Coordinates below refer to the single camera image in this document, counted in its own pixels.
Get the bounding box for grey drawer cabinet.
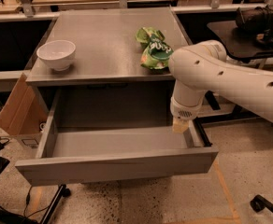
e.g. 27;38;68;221
27;8;187;130

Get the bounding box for black side table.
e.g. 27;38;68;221
194;20;273;126

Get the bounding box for black caster wheel leg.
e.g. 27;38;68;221
250;195;273;213

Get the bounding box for black device on table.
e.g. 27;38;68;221
236;6;273;48

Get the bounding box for grey top drawer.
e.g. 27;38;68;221
16;89;218;186

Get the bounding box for black stand leg with wheel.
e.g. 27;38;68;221
39;184;71;224

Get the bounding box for black cable on floor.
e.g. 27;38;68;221
0;185;35;219

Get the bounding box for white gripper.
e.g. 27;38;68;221
170;98;201;133

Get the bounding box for green chip bag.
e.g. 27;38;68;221
135;27;174;70

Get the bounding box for cardboard box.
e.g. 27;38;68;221
0;74;48;148

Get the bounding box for white bowl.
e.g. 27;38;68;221
36;40;76;71

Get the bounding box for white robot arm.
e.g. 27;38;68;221
168;40;273;123

